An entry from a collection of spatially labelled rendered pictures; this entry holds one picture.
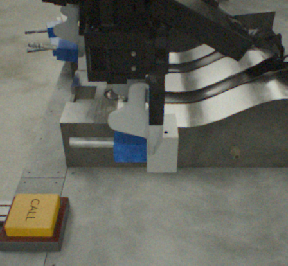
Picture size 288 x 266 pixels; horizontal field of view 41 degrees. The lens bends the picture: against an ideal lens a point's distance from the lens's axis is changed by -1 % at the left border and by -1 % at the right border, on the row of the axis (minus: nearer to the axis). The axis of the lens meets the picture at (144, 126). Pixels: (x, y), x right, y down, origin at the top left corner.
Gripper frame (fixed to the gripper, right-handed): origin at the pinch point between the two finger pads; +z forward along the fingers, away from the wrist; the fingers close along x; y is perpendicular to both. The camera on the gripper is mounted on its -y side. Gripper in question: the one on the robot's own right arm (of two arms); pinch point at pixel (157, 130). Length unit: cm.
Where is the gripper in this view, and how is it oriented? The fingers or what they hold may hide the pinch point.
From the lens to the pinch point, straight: 46.7
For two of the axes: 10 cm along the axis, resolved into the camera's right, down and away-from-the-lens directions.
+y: -10.0, 0.0, 0.0
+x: 0.0, 5.9, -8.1
